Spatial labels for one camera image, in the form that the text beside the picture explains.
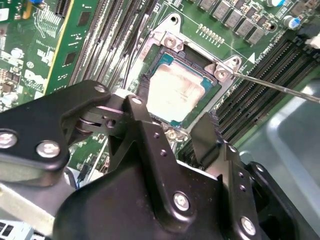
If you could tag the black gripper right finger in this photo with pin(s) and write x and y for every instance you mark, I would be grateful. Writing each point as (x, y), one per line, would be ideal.
(246, 207)

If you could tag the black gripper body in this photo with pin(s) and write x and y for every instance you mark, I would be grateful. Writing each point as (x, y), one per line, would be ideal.
(112, 212)

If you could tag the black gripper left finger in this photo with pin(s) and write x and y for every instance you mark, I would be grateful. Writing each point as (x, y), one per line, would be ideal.
(37, 125)

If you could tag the metal locking lever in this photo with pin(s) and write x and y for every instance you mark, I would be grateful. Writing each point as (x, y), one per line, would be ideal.
(275, 86)
(142, 25)

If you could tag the silver CPU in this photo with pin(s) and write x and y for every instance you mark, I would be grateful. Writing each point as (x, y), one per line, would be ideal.
(175, 92)

